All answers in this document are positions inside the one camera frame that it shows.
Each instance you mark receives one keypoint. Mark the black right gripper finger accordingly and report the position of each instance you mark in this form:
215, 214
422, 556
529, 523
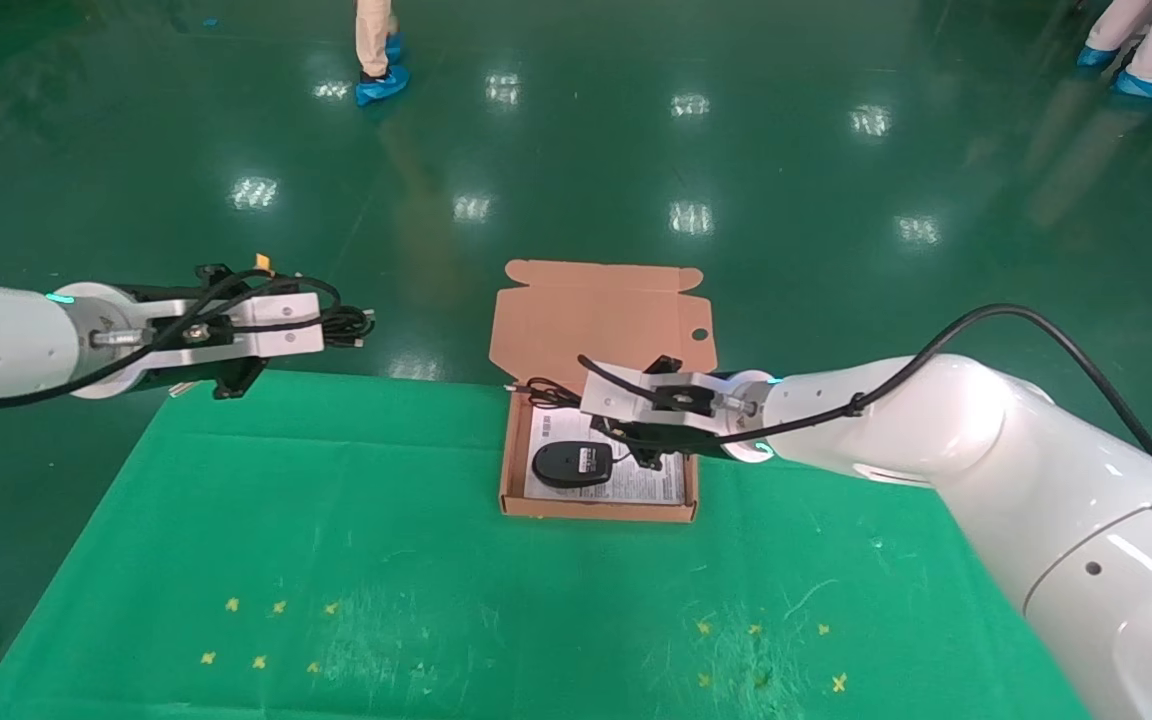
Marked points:
664, 365
641, 448

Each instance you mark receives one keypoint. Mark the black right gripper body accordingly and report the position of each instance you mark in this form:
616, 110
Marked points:
701, 443

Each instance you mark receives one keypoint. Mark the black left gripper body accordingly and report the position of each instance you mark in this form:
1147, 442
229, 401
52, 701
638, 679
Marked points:
226, 378

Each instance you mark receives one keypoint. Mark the open brown cardboard box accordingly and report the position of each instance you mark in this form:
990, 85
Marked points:
601, 320

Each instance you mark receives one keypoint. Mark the white printed paper sheet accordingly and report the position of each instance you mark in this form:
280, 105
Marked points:
656, 485

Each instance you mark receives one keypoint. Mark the green table cloth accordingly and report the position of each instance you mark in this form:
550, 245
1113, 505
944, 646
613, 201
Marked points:
436, 560

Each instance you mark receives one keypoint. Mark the person in beige trousers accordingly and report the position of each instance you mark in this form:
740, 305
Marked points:
374, 50

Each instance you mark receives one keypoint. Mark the person in white trousers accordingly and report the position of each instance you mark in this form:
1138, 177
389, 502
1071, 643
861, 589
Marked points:
1151, 50

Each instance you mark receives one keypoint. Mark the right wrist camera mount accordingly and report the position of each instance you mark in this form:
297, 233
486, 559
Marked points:
626, 395

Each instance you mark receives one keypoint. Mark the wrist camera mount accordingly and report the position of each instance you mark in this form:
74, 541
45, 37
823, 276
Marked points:
276, 325
626, 395

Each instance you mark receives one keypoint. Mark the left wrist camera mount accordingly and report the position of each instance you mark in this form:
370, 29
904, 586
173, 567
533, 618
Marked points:
276, 325

